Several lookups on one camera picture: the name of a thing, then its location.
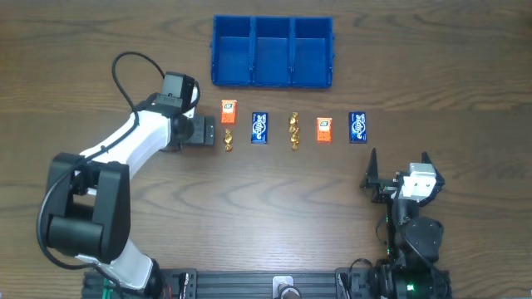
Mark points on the orange candy box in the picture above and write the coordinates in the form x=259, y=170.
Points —
x=324, y=130
x=228, y=113

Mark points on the gold wrapped candy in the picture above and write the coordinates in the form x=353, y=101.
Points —
x=294, y=121
x=228, y=140
x=294, y=141

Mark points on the blue tray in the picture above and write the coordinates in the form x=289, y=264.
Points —
x=272, y=62

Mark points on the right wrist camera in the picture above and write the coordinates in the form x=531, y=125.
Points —
x=420, y=179

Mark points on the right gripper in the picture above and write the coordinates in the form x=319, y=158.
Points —
x=384, y=190

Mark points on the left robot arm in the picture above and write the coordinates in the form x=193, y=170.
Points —
x=145, y=137

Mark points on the blue candy pack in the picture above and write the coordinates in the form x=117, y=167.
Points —
x=358, y=127
x=259, y=128

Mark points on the mounting rail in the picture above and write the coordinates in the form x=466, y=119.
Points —
x=241, y=284

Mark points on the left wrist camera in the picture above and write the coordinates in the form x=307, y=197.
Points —
x=173, y=85

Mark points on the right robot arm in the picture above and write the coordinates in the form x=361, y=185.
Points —
x=420, y=241

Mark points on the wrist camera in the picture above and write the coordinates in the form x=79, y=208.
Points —
x=420, y=179
x=173, y=85

